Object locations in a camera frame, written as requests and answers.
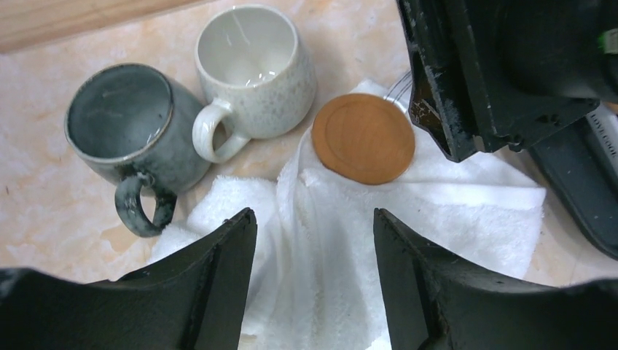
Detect grey-blue ceramic mug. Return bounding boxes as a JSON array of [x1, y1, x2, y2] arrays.
[[64, 63, 211, 238]]

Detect black baking tray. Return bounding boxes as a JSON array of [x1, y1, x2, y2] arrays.
[[528, 104, 617, 260]]

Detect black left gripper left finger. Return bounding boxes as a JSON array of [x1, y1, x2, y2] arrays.
[[1, 209, 257, 349]]

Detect wooden coaster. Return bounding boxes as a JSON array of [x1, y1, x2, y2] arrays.
[[310, 93, 415, 185]]

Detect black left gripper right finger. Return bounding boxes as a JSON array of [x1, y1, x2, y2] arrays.
[[373, 209, 617, 349]]

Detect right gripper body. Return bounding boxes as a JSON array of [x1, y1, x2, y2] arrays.
[[397, 1, 617, 163]]

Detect white speckled mug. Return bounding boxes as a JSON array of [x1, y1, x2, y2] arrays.
[[192, 4, 317, 163]]

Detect white towel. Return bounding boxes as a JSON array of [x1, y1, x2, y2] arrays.
[[150, 128, 546, 349]]

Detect wooden clothes rack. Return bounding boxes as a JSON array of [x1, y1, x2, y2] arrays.
[[1, 0, 195, 53]]

